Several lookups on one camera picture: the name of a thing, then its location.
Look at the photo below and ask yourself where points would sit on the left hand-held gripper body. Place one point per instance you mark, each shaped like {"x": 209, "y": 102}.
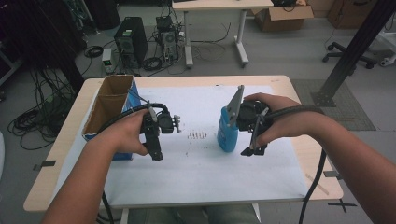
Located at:
{"x": 164, "y": 121}

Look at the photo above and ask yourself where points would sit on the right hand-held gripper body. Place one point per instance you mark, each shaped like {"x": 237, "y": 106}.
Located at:
{"x": 249, "y": 115}

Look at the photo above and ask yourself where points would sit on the blue plastic bottle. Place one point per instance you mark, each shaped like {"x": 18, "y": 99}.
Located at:
{"x": 227, "y": 137}

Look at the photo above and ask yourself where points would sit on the blue cardboard box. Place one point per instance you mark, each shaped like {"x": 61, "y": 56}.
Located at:
{"x": 109, "y": 102}

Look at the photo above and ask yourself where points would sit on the person's left hand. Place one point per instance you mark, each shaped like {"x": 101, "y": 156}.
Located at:
{"x": 127, "y": 137}

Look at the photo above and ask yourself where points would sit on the person's right hand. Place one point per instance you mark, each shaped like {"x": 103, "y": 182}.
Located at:
{"x": 288, "y": 126}

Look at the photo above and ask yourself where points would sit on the white table mat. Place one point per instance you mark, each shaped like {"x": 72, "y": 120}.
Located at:
{"x": 202, "y": 177}

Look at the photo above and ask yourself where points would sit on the person's legs in jeans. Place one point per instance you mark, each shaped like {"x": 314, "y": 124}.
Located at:
{"x": 193, "y": 216}

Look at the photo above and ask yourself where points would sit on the grey tape strip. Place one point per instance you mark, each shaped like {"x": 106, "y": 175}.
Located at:
{"x": 331, "y": 174}

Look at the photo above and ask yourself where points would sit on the open computer tower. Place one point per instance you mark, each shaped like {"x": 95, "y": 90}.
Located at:
{"x": 168, "y": 39}

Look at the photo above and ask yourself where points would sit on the grey power supply unit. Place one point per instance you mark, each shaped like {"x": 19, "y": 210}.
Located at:
{"x": 107, "y": 60}

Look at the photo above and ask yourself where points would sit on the black computer tower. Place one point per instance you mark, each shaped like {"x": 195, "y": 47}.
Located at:
{"x": 132, "y": 40}

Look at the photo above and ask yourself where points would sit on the grey floor mat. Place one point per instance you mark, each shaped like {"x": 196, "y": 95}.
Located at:
{"x": 345, "y": 118}

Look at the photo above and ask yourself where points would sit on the open brown cardboard box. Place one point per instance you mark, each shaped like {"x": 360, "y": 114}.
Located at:
{"x": 281, "y": 18}

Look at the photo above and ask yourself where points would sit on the black office chair base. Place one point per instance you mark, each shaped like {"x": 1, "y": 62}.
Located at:
{"x": 337, "y": 53}

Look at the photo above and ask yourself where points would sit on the black tape strip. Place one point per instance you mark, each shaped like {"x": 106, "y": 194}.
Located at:
{"x": 45, "y": 164}

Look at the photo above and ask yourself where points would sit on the white desk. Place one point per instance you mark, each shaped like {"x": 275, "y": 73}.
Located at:
{"x": 218, "y": 4}

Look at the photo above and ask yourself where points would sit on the black aluminium strut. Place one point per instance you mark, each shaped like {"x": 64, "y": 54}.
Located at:
{"x": 351, "y": 53}

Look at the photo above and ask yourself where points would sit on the closed brown cardboard box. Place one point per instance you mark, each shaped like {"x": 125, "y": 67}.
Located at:
{"x": 351, "y": 14}

